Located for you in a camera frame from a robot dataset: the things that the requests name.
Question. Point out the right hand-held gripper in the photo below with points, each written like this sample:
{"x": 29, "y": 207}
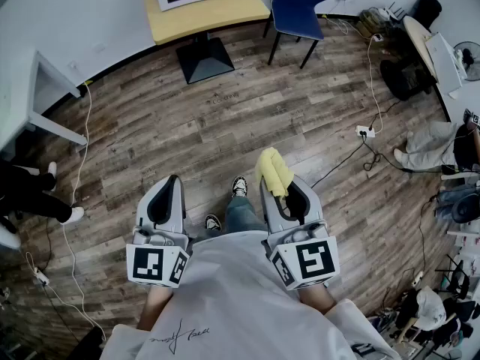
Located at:
{"x": 315, "y": 261}

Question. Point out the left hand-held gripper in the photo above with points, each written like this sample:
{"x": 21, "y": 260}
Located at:
{"x": 146, "y": 263}

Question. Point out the yellow cloth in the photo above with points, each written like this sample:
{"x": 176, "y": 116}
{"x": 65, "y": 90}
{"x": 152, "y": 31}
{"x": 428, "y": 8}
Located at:
{"x": 273, "y": 169}

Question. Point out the person's left forearm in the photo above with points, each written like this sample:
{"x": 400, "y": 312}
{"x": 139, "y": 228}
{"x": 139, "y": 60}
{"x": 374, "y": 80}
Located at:
{"x": 155, "y": 308}

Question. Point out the person's right forearm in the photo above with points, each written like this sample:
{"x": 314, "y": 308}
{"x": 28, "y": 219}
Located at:
{"x": 317, "y": 300}

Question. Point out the person's jeans legs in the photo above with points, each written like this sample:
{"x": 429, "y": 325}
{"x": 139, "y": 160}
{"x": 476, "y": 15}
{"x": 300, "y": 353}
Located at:
{"x": 242, "y": 216}

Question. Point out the person's left shoe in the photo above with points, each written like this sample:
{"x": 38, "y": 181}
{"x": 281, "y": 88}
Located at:
{"x": 212, "y": 222}

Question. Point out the person's shoe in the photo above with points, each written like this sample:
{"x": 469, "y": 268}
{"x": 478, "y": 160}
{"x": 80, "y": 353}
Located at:
{"x": 240, "y": 186}
{"x": 212, "y": 222}

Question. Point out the person's right shoe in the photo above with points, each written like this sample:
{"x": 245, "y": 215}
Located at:
{"x": 240, "y": 186}

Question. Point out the person's white shirt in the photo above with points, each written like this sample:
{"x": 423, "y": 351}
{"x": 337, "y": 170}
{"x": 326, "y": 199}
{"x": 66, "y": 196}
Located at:
{"x": 240, "y": 298}

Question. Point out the white power strip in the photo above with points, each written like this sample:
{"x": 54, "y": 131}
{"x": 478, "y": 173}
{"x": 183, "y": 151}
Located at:
{"x": 365, "y": 131}
{"x": 42, "y": 277}

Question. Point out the black round stool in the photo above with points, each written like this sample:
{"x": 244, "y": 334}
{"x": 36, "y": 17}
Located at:
{"x": 403, "y": 79}

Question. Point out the black standing fan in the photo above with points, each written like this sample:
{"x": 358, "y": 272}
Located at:
{"x": 468, "y": 60}
{"x": 467, "y": 208}

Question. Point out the white desk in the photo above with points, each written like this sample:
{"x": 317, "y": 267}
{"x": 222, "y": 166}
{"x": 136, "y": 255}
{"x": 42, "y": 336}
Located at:
{"x": 22, "y": 99}

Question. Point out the blue chair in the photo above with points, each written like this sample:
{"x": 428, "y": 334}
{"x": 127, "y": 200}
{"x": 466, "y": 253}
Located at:
{"x": 298, "y": 9}

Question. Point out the yellow table with black base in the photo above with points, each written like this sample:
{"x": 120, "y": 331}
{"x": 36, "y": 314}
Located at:
{"x": 210, "y": 17}

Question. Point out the olive bag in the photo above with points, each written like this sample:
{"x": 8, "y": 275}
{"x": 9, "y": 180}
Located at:
{"x": 369, "y": 21}

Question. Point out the round wooden table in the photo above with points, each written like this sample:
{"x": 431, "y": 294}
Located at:
{"x": 418, "y": 39}

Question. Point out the white box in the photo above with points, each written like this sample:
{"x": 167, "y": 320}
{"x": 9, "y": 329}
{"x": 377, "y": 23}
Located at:
{"x": 446, "y": 64}

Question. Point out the white router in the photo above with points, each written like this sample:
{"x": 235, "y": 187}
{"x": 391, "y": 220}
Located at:
{"x": 392, "y": 12}

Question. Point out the black backpack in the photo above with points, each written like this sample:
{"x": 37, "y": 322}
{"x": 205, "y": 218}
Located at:
{"x": 427, "y": 8}

